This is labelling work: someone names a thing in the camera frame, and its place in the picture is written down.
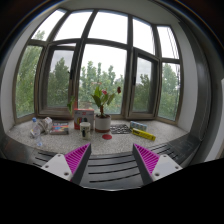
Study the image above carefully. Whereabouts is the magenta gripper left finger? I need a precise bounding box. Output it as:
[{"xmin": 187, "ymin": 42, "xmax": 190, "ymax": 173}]
[{"xmin": 42, "ymin": 143, "xmax": 91, "ymax": 185}]

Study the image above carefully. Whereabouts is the white mug with black print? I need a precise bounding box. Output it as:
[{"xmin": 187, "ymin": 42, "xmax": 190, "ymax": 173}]
[{"xmin": 80, "ymin": 122, "xmax": 91, "ymax": 139}]

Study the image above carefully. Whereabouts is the white wrapped package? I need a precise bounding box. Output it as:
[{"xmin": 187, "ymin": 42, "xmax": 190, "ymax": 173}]
[{"xmin": 38, "ymin": 117, "xmax": 53, "ymax": 134}]

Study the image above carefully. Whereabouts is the clear plastic water bottle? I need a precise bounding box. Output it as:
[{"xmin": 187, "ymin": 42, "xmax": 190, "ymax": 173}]
[{"xmin": 31, "ymin": 117, "xmax": 42, "ymax": 147}]

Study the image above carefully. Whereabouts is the black patterned tray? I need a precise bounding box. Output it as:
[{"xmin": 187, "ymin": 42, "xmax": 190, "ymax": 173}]
[{"xmin": 110, "ymin": 124, "xmax": 131, "ymax": 134}]

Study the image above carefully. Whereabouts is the light blue small box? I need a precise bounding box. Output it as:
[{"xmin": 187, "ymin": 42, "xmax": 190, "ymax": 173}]
[{"xmin": 130, "ymin": 121, "xmax": 147, "ymax": 131}]

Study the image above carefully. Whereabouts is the white potted flowering plant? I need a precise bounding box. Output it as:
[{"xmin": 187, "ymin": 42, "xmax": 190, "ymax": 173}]
[{"xmin": 92, "ymin": 86, "xmax": 121, "ymax": 133}]

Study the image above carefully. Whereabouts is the dark framed bay window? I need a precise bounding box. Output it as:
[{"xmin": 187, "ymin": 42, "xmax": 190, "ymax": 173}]
[{"xmin": 13, "ymin": 9, "xmax": 182, "ymax": 122}]

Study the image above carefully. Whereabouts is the dark colourful flat box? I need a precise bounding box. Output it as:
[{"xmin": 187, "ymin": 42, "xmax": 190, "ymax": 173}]
[{"xmin": 50, "ymin": 122, "xmax": 69, "ymax": 135}]

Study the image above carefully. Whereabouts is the yellow long box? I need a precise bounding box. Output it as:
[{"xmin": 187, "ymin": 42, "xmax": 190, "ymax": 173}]
[{"xmin": 132, "ymin": 128, "xmax": 156, "ymax": 141}]

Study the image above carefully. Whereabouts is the red round coaster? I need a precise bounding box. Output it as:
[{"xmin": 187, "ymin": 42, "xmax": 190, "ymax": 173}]
[{"xmin": 102, "ymin": 134, "xmax": 112, "ymax": 140}]

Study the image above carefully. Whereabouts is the small green leafy plant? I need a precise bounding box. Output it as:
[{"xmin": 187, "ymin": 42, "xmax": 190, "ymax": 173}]
[{"xmin": 67, "ymin": 96, "xmax": 75, "ymax": 115}]

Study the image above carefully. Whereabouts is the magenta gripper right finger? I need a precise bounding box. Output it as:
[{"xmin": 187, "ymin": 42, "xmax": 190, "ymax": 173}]
[{"xmin": 132, "ymin": 144, "xmax": 182, "ymax": 185}]

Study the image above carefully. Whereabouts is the red and white box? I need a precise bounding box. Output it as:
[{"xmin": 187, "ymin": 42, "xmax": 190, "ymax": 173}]
[{"xmin": 74, "ymin": 109, "xmax": 94, "ymax": 130}]

